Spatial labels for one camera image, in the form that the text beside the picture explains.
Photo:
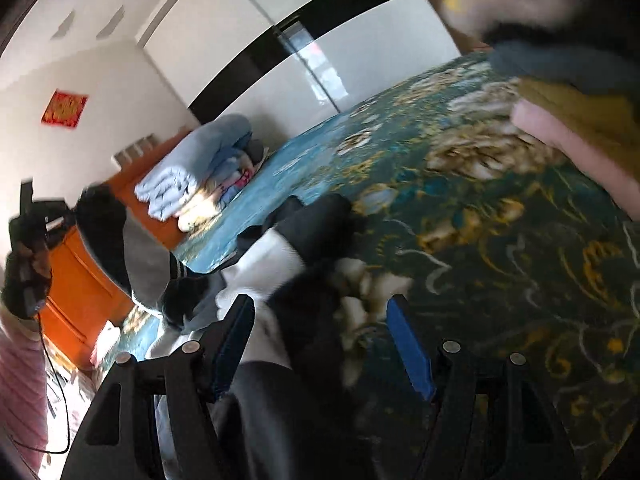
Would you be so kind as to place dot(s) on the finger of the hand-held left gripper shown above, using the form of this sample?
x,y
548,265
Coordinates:
x,y
60,234

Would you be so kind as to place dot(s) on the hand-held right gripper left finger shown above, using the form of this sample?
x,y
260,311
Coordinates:
x,y
232,345

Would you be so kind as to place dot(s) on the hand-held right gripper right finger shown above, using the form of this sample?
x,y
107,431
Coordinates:
x,y
410,350

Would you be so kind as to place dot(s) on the black and white hoodie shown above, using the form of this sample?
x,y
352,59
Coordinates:
x,y
315,320

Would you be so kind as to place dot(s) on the person's left forearm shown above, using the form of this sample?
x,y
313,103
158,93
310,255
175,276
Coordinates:
x,y
20,390

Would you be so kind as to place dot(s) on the person's left hand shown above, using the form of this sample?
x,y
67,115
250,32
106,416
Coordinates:
x,y
22,285

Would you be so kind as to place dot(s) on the wooden headboard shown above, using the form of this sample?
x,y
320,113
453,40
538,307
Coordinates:
x,y
85,300

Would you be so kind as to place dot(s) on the blue floral blanket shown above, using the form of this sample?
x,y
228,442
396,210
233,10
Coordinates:
x,y
475,260

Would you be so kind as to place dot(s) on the light blue folded quilt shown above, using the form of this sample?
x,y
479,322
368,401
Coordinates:
x,y
190,170

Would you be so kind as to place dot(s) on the floral folded quilt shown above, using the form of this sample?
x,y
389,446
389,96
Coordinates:
x,y
225,195

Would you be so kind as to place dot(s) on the mustard yellow folded cloth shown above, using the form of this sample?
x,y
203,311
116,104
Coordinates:
x,y
590,120

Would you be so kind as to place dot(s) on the white wardrobe with black stripe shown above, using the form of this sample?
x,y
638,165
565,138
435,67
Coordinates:
x,y
300,25

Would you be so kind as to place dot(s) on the blue grey folded cloth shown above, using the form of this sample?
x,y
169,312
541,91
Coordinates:
x,y
560,67

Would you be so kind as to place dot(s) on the dark folded cloth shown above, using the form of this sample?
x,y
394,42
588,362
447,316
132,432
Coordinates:
x,y
590,30

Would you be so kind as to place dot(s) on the red wall decoration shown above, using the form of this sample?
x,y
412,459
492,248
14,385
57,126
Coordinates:
x,y
64,109

